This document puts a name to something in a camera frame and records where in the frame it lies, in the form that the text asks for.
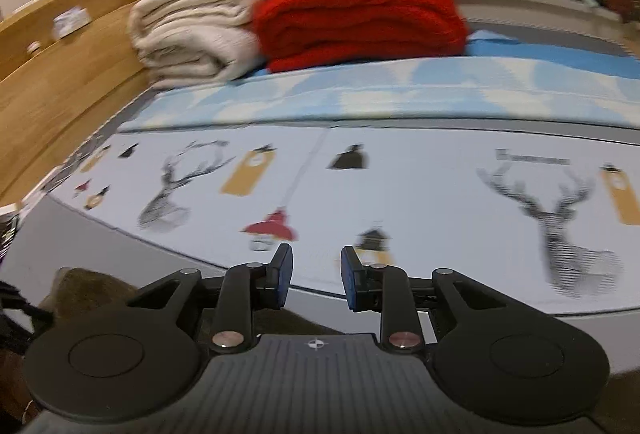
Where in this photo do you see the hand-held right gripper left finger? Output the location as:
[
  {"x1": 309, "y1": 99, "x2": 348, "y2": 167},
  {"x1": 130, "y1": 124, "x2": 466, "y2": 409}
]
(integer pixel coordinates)
[{"x1": 126, "y1": 243, "x2": 295, "y2": 356}]

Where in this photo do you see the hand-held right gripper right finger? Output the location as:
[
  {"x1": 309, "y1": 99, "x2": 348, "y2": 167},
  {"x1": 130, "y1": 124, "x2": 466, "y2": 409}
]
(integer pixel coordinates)
[{"x1": 340, "y1": 245, "x2": 507, "y2": 356}]

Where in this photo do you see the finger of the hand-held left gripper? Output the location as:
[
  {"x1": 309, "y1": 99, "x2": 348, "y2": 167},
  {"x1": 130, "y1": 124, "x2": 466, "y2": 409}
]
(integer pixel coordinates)
[{"x1": 0, "y1": 281, "x2": 57, "y2": 322}]

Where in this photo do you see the magazine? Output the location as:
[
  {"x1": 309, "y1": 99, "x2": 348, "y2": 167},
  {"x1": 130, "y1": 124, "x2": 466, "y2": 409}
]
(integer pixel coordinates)
[{"x1": 0, "y1": 201, "x2": 23, "y2": 265}]

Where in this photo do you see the deer printed bed sheet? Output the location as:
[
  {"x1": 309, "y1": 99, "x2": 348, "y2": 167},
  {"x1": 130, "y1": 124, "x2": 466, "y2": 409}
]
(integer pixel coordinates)
[{"x1": 0, "y1": 124, "x2": 640, "y2": 375}]

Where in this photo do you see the light blue mat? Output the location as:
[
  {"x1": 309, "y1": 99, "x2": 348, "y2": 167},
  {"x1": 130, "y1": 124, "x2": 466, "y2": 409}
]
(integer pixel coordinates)
[{"x1": 119, "y1": 28, "x2": 640, "y2": 135}]

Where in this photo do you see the cream folded quilt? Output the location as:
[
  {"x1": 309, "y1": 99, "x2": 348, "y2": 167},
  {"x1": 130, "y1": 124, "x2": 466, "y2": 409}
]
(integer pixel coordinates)
[{"x1": 129, "y1": 0, "x2": 273, "y2": 90}]

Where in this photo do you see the red folded blanket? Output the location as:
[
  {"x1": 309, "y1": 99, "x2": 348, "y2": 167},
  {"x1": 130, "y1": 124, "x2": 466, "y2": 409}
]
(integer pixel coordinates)
[{"x1": 251, "y1": 0, "x2": 471, "y2": 73}]

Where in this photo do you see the white packet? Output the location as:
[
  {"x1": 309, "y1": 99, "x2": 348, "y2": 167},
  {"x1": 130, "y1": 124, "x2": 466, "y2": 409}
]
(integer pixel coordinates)
[{"x1": 52, "y1": 6, "x2": 92, "y2": 39}]

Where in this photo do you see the wooden bed frame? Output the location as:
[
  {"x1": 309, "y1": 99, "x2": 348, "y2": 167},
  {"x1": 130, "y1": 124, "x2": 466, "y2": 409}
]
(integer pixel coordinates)
[{"x1": 0, "y1": 0, "x2": 161, "y2": 209}]

